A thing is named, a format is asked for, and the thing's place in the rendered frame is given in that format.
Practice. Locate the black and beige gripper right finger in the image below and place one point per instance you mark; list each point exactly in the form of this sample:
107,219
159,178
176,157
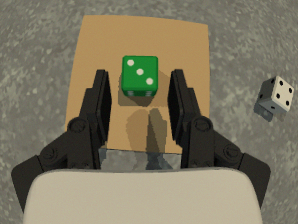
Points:
201,144

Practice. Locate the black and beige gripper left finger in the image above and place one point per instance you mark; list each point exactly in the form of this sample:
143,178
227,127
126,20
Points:
78,146

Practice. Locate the white die with black pips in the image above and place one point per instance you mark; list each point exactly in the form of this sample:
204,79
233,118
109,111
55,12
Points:
276,95

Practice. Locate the tan flat mat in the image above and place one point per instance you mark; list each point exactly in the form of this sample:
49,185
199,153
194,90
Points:
140,123

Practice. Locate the green die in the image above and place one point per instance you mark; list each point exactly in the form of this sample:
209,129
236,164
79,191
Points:
139,76

